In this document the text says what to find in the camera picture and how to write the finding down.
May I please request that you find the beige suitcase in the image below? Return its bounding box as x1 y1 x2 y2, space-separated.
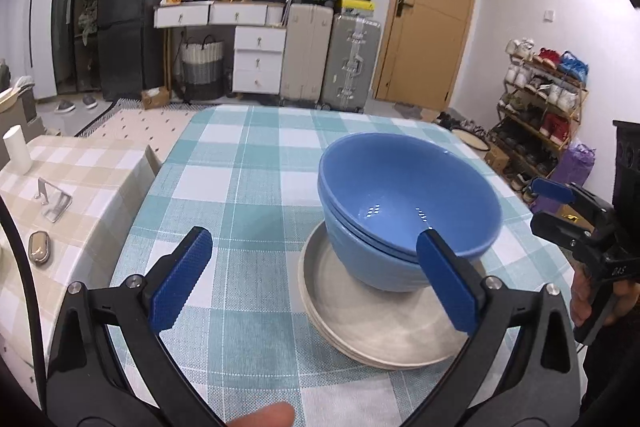
279 2 335 105

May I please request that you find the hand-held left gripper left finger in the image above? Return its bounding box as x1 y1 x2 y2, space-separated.
46 226 226 427

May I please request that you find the grey key fob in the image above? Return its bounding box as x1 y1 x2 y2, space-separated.
27 232 52 267

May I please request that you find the cream round plate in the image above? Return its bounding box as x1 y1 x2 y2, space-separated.
299 222 472 365
305 297 466 371

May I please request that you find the white wardrobe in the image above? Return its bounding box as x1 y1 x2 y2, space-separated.
20 0 68 100

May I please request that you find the woven laundry basket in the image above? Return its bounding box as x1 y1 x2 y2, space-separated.
180 36 224 102

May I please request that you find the teal checked tablecloth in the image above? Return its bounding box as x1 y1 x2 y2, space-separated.
107 104 586 427

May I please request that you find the wooden door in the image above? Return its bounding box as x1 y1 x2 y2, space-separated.
372 0 483 108

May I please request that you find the white cylinder cup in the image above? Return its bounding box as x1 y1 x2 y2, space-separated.
2 126 32 172

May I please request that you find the metal phone stand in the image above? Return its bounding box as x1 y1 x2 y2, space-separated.
34 178 73 223

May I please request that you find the black refrigerator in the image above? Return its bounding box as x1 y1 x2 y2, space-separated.
97 0 183 102

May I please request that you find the silver suitcase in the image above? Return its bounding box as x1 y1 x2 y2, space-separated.
320 13 383 114

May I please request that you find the dark glass cabinet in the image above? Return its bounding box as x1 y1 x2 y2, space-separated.
52 0 121 95

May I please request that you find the person's right forearm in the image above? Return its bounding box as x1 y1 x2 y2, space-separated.
580 307 640 427

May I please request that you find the round cream tray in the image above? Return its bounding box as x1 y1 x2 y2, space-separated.
451 127 493 152

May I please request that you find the brown grey door mat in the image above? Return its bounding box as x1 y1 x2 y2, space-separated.
395 103 441 122

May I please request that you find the blue ceramic bowl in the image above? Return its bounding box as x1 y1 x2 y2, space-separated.
317 132 502 259
320 187 441 294

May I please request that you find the yellow black shoe box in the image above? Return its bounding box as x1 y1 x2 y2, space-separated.
336 0 375 15

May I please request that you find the wooden shoe rack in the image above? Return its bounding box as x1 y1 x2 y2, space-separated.
487 38 590 195

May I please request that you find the white drawer desk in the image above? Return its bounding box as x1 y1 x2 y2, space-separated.
153 2 288 95

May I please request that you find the black cable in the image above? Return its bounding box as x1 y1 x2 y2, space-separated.
0 202 43 418

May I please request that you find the person's right hand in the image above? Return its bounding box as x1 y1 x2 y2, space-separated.
570 267 640 329

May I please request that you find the group of assorted shoes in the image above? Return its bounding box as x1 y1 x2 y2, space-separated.
490 38 588 192

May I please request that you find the beige diamond pattern rug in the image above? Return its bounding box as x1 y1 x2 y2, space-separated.
75 97 221 158

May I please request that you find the purple bag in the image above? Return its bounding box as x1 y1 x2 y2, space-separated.
532 143 597 214

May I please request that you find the person's left hand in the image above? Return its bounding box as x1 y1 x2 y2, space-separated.
224 401 297 427

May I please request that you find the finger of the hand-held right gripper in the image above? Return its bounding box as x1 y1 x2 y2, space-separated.
530 211 597 259
530 176 617 229

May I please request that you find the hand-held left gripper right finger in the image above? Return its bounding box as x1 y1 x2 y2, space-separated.
407 229 583 427

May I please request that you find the beige checked tablecloth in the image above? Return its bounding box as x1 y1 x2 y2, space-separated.
0 136 163 363

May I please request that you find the small cardboard box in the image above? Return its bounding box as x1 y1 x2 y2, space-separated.
141 87 171 109

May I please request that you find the pile of dark sandals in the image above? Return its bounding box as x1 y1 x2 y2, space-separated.
435 109 488 132

